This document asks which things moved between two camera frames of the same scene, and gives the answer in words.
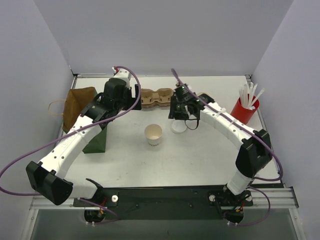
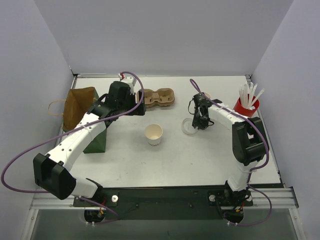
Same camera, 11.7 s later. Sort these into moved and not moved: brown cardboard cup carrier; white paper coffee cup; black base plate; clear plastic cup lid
Moved: clear plastic cup lid
Not moved: brown cardboard cup carrier; white paper coffee cup; black base plate
